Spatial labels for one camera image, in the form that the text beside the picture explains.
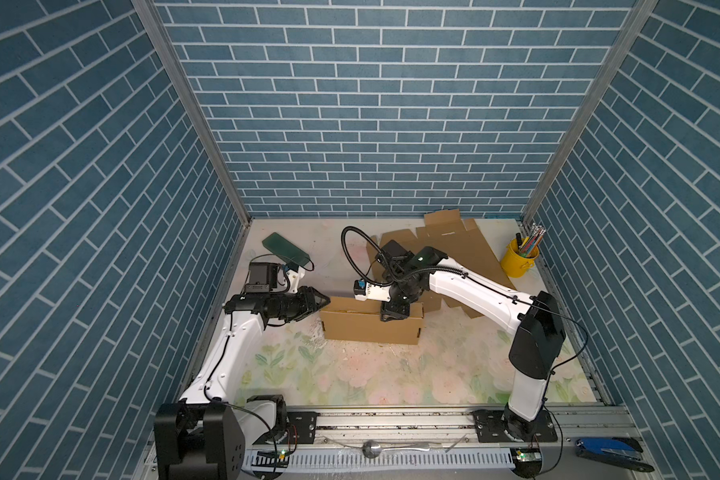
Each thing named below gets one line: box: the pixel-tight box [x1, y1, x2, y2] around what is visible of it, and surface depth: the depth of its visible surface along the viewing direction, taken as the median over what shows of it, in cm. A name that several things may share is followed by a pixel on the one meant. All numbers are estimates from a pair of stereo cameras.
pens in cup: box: [516, 222, 547, 259], surface depth 99 cm
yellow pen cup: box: [501, 238, 539, 278], surface depth 101 cm
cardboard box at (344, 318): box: [320, 296, 425, 345], surface depth 79 cm
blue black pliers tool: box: [575, 437, 655, 472], surface depth 71 cm
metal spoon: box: [361, 440, 431, 458], surface depth 72 cm
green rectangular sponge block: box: [262, 232, 310, 266], surface depth 113 cm
